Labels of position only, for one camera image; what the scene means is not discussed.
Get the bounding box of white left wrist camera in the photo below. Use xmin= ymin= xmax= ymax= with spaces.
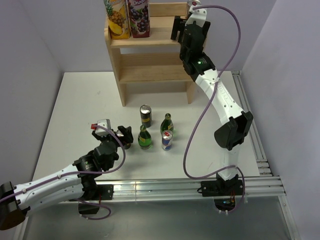
xmin=90 ymin=119 xmax=112 ymax=137

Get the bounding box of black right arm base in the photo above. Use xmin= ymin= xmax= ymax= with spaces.
xmin=197 ymin=175 xmax=244 ymax=212

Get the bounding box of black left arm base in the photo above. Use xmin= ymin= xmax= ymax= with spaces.
xmin=78 ymin=184 xmax=114 ymax=216

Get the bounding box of blue Red Bull can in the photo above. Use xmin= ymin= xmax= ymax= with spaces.
xmin=161 ymin=130 xmax=173 ymax=151

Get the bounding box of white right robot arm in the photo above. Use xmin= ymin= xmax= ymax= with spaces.
xmin=170 ymin=16 xmax=254 ymax=195

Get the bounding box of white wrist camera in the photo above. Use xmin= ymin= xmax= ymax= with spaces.
xmin=185 ymin=5 xmax=207 ymax=27
xmin=90 ymin=119 xmax=112 ymax=137

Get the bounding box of green perrier bottle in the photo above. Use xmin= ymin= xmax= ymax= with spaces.
xmin=138 ymin=125 xmax=152 ymax=150
xmin=160 ymin=113 xmax=174 ymax=134

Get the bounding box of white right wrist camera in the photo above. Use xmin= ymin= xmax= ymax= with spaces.
xmin=185 ymin=5 xmax=207 ymax=27

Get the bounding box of black yellow label can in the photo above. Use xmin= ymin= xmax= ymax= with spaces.
xmin=139 ymin=104 xmax=152 ymax=128

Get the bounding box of silver Red Bull can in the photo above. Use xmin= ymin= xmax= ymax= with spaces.
xmin=185 ymin=0 xmax=201 ymax=19

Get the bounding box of black gold band can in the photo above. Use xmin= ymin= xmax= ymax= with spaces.
xmin=116 ymin=128 xmax=134 ymax=150

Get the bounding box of purple grape juice carton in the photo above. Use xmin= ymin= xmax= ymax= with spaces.
xmin=127 ymin=0 xmax=150 ymax=38

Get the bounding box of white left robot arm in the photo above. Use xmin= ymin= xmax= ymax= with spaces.
xmin=0 ymin=124 xmax=134 ymax=231

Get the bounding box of light wooden shelf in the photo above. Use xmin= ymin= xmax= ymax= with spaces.
xmin=104 ymin=2 xmax=196 ymax=106

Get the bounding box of yellow pineapple juice carton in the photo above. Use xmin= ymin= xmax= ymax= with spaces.
xmin=103 ymin=0 xmax=131 ymax=40

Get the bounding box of aluminium frame rail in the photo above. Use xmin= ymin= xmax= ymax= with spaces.
xmin=29 ymin=70 xmax=301 ymax=240

